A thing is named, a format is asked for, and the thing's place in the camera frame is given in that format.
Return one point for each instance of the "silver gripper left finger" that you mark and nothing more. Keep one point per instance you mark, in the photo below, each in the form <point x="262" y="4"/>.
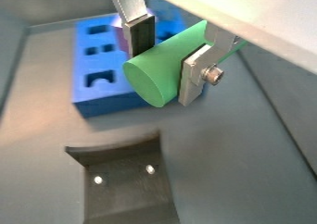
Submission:
<point x="137" y="24"/>

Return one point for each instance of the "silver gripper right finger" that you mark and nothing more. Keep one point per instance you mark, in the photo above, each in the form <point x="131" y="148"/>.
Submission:
<point x="199" y="66"/>

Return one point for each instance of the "green cylinder peg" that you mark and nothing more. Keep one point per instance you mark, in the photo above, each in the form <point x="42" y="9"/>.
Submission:
<point x="153" y="71"/>

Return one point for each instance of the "black curved fixture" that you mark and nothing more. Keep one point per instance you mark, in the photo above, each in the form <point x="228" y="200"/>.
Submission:
<point x="125" y="182"/>

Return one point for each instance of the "purple pentagon peg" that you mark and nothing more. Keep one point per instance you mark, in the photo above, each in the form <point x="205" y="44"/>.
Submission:
<point x="119" y="33"/>

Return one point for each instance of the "blue shape-sorting block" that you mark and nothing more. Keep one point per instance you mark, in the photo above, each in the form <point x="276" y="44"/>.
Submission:
<point x="101" y="90"/>

